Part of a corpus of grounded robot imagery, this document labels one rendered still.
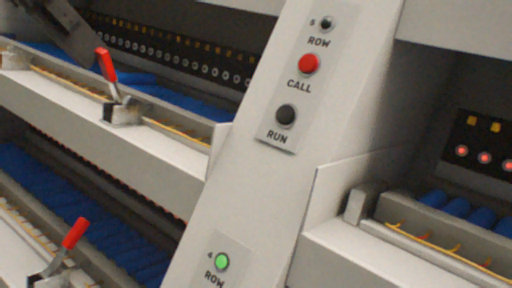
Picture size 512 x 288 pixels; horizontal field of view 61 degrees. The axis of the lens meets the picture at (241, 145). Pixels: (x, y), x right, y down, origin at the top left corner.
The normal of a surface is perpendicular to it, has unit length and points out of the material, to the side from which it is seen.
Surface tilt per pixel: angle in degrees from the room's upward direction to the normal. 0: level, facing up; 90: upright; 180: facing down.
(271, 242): 90
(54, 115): 110
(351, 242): 21
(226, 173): 90
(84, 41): 85
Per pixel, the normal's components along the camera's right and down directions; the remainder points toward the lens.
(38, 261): 0.19, -0.94
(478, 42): -0.63, 0.10
